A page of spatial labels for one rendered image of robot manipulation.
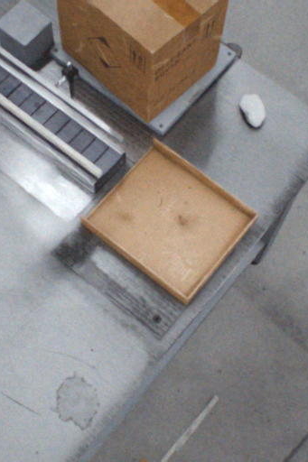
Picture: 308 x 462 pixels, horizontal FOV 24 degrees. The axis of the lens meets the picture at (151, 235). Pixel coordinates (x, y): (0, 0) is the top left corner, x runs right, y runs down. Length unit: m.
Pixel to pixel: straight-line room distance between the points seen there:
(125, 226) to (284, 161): 0.41
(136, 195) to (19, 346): 0.43
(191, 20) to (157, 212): 0.42
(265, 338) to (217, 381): 0.22
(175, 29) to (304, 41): 1.53
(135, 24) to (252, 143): 0.42
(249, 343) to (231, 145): 0.89
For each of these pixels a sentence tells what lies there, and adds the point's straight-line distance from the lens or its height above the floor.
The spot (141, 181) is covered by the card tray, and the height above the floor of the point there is 0.83.
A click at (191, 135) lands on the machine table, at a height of 0.83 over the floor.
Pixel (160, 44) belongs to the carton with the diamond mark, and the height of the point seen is 1.12.
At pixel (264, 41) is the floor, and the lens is 2.99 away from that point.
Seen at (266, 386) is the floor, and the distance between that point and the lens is 2.41.
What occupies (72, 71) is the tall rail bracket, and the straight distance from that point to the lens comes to 1.66.
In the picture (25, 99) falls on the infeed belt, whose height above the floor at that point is 0.88.
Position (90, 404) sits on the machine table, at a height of 0.83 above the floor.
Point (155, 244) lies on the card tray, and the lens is 1.60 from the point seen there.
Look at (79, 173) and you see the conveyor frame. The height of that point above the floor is 0.88.
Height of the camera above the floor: 2.32
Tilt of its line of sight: 67 degrees down
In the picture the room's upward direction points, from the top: 6 degrees clockwise
